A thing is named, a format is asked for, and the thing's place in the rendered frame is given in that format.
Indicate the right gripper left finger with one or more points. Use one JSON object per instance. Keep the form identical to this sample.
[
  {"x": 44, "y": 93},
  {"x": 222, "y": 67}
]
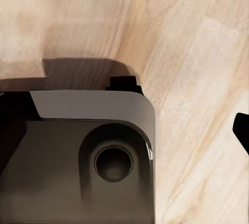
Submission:
[{"x": 12, "y": 130}]

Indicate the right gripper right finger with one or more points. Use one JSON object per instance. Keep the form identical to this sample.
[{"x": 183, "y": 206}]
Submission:
[{"x": 241, "y": 129}]

